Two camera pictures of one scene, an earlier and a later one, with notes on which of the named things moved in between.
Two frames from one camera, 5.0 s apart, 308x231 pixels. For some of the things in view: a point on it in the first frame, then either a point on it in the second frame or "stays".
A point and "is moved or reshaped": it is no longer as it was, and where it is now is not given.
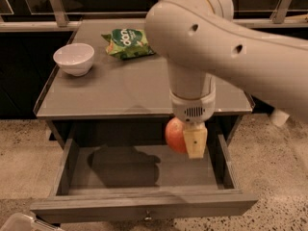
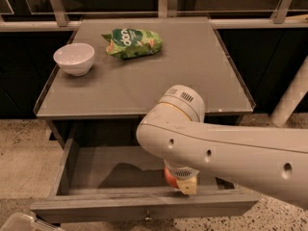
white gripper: [193, 109] → [182, 172]
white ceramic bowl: [76, 59] stays
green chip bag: [127, 42] stays
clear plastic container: [22, 221] stays
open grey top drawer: [98, 183] stays
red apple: [175, 136] is moved or reshaped
